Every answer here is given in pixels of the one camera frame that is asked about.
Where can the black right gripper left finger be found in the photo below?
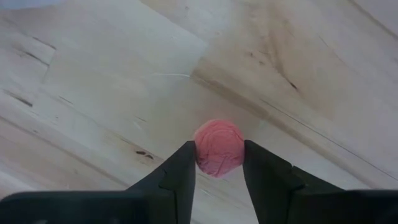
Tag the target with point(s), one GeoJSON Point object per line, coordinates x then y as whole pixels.
{"type": "Point", "coordinates": [155, 199]}

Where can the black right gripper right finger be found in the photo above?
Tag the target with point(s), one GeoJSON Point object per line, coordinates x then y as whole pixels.
{"type": "Point", "coordinates": [280, 193]}

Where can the pink toy fruit ball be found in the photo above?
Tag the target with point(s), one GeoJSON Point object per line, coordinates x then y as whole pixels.
{"type": "Point", "coordinates": [219, 147]}

